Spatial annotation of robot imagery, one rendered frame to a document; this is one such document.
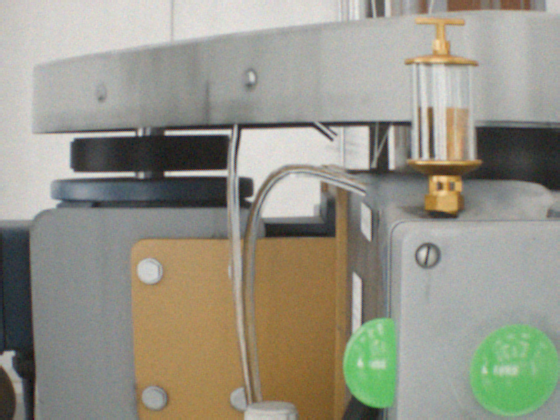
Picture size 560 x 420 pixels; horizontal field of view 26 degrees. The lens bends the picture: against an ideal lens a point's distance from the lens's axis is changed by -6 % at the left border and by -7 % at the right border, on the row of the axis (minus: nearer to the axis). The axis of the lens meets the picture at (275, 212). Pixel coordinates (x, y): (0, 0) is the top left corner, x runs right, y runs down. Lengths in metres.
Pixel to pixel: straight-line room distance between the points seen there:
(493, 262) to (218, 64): 0.35
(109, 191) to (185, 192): 0.05
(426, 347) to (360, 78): 0.25
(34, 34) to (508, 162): 5.22
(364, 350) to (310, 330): 0.42
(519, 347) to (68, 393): 0.51
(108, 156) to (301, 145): 4.74
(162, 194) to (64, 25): 4.87
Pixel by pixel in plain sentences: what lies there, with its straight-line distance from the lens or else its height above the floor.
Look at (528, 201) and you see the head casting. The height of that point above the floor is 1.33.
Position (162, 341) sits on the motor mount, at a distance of 0.82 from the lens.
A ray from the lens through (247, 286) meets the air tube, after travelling 0.61.
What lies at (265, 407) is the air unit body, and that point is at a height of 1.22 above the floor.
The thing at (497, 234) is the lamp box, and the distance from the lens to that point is 0.39.
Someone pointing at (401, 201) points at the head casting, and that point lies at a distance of 0.48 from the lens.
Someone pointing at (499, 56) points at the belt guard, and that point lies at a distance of 0.56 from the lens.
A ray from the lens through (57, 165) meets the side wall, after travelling 5.68.
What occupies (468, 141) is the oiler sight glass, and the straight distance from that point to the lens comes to 0.46.
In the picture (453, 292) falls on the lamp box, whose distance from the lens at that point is 0.39.
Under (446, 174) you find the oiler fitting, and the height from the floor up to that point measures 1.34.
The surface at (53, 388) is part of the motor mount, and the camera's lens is 0.85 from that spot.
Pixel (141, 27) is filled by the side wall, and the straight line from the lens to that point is 5.65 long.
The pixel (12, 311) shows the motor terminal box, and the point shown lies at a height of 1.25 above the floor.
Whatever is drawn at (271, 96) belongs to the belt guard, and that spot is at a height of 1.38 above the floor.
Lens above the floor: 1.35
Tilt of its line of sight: 3 degrees down
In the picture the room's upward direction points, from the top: straight up
